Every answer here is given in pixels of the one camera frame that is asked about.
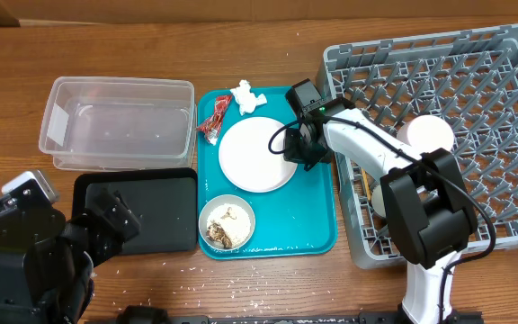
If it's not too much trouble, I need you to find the large white plate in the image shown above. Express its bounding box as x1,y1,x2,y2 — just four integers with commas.
219,117,297,193

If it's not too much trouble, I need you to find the wooden chopstick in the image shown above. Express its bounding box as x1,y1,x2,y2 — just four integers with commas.
361,169,372,202

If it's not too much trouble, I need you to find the white napkin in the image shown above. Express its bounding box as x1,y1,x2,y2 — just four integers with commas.
230,80,267,116

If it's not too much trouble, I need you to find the red sauce packet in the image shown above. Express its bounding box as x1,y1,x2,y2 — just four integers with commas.
197,94,233,146

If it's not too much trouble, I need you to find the grey bowl with rice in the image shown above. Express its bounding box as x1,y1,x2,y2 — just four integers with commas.
198,194,255,252

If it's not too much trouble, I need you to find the white cup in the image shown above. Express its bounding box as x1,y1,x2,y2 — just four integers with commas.
397,115,455,152

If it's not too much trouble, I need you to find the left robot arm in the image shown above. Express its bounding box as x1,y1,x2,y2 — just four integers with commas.
0,190,141,323

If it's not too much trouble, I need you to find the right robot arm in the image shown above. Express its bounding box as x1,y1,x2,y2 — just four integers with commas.
279,79,483,323

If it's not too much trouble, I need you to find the grey dishwasher rack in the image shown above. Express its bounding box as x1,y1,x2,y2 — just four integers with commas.
316,24,518,249

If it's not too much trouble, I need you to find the black plastic tray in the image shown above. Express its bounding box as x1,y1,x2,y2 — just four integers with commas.
72,167,198,255

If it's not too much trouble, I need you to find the teal serving tray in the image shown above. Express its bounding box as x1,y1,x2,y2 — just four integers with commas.
195,85,339,261

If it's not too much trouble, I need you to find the clear plastic bin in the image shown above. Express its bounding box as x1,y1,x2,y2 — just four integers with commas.
38,76,197,171

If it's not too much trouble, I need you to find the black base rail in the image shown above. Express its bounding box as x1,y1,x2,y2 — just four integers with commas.
83,305,485,324

